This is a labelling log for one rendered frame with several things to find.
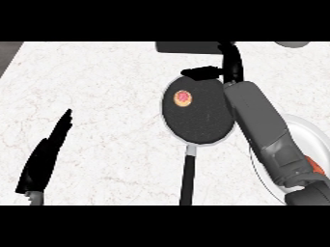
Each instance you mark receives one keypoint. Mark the white round plate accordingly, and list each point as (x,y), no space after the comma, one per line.
(312,135)

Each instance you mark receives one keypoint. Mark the black frying pan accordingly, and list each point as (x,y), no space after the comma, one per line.
(197,123)

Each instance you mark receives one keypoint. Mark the dark grey appliance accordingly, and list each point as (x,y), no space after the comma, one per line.
(185,47)

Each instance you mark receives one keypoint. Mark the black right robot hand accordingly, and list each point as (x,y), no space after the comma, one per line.
(233,66)

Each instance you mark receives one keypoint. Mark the orange cupcake with pink top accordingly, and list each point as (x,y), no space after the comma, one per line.
(182,98)

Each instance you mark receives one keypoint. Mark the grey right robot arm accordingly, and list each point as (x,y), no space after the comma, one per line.
(258,115)

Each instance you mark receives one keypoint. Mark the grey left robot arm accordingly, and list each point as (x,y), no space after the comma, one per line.
(35,198)

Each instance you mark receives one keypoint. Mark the pale grey round object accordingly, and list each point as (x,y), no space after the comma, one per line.
(292,44)

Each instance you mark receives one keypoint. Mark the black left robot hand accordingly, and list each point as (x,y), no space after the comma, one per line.
(41,164)

